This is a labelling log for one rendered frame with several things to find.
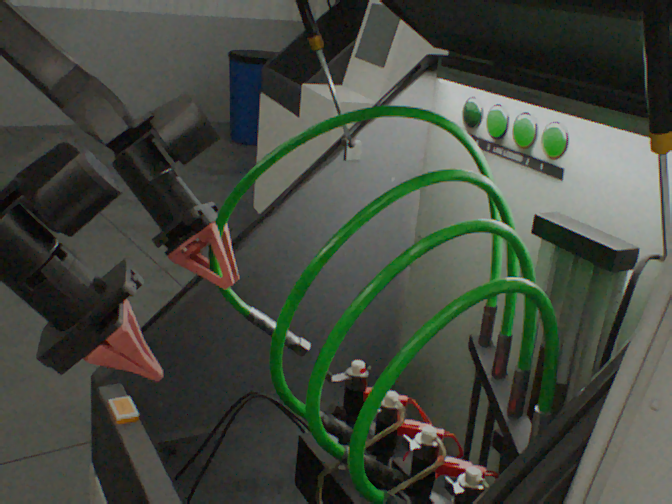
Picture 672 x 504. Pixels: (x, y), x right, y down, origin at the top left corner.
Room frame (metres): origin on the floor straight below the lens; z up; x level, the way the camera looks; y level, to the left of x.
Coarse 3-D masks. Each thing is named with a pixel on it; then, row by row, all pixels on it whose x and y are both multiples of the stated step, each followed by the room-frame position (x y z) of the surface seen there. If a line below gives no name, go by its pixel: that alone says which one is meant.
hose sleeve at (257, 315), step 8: (256, 312) 0.92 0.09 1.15; (248, 320) 0.92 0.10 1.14; (256, 320) 0.92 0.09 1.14; (264, 320) 0.92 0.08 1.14; (272, 320) 0.93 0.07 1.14; (264, 328) 0.92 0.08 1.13; (272, 328) 0.93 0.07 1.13; (288, 336) 0.93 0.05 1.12; (296, 336) 0.94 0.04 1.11; (288, 344) 0.93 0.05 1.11; (296, 344) 0.93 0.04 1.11
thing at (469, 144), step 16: (352, 112) 0.95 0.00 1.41; (368, 112) 0.95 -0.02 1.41; (384, 112) 0.95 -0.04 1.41; (400, 112) 0.96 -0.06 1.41; (416, 112) 0.96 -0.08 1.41; (432, 112) 0.97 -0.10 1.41; (320, 128) 0.94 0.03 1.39; (448, 128) 0.97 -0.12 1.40; (288, 144) 0.93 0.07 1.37; (464, 144) 0.98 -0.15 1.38; (272, 160) 0.92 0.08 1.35; (480, 160) 0.98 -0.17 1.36; (256, 176) 0.92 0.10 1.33; (240, 192) 0.92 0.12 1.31; (224, 208) 0.91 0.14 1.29; (496, 208) 0.99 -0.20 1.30; (224, 224) 0.91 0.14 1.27; (496, 240) 0.99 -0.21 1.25; (496, 256) 1.00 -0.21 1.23; (496, 272) 1.00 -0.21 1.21; (240, 304) 0.92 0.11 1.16; (496, 304) 1.00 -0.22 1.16
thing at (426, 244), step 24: (432, 240) 0.74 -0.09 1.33; (408, 264) 0.73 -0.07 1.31; (528, 264) 0.80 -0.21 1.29; (360, 312) 0.71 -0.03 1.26; (528, 312) 0.82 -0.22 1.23; (336, 336) 0.69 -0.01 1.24; (528, 336) 0.82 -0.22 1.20; (528, 360) 0.82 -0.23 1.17; (312, 384) 0.69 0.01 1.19; (312, 408) 0.68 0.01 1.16; (312, 432) 0.69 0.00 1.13; (336, 456) 0.70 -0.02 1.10; (384, 480) 0.73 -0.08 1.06
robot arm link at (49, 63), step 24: (0, 0) 1.00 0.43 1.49; (0, 24) 0.99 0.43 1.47; (24, 24) 0.99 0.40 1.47; (0, 48) 0.98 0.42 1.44; (24, 48) 0.98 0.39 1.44; (48, 48) 0.98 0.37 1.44; (24, 72) 0.97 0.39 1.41; (48, 72) 0.96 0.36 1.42; (72, 72) 0.96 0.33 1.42; (48, 96) 0.95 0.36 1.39; (72, 96) 0.95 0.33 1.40; (72, 120) 0.93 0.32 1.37
